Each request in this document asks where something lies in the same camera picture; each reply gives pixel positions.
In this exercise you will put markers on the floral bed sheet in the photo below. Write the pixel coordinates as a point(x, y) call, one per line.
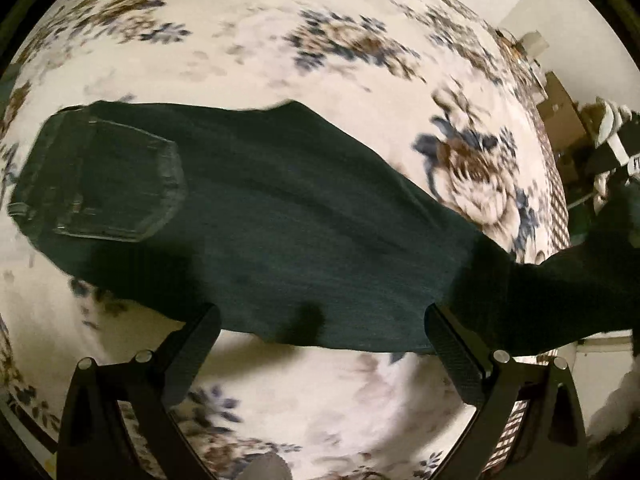
point(250, 45)

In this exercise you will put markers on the white box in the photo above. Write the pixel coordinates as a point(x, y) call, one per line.
point(534, 42)

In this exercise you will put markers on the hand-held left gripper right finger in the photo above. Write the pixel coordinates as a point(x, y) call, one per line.
point(446, 336)

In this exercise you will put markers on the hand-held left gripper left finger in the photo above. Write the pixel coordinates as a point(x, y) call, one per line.
point(199, 331)

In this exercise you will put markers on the dark green pants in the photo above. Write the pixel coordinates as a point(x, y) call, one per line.
point(300, 210)

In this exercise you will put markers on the brown cardboard box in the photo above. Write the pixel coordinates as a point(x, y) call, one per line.
point(562, 115)

